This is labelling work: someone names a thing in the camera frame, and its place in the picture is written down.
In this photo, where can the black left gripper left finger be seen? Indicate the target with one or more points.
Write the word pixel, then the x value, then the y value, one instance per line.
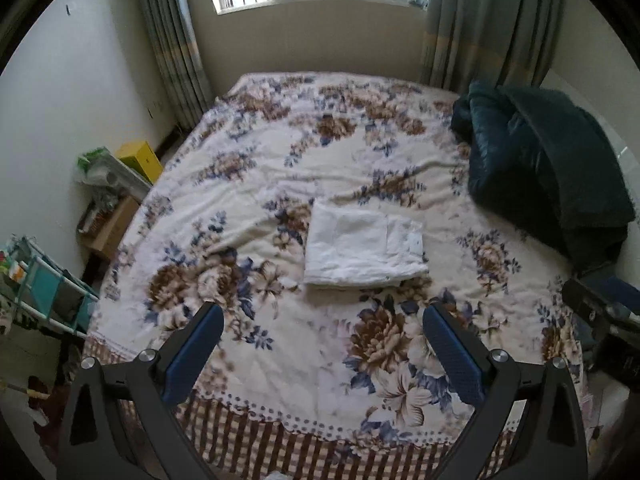
pixel 93 441

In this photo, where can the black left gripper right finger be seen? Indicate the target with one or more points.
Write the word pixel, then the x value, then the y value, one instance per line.
pixel 550 441

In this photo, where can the white pants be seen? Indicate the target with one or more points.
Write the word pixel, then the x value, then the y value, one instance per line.
pixel 349 247

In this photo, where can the teal storage shelf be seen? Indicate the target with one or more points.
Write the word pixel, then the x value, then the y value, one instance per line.
pixel 34 284

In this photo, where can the dark green blanket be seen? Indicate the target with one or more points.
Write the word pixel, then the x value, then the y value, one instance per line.
pixel 546 165

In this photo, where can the cardboard box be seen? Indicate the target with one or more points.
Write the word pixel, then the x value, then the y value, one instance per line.
pixel 112 230

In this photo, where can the green plastic bag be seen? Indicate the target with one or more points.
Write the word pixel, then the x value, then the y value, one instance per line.
pixel 87 160

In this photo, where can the yellow box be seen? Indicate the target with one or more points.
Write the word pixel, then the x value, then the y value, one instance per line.
pixel 139 156

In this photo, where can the floral bed cover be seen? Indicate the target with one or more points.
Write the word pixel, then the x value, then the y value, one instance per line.
pixel 325 382

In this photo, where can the right striped curtain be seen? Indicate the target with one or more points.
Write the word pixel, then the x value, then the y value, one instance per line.
pixel 493 41

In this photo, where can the striped curtain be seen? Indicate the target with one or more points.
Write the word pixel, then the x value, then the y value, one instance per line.
pixel 493 41
pixel 178 58

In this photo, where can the left striped curtain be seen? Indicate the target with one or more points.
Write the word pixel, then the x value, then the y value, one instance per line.
pixel 178 58

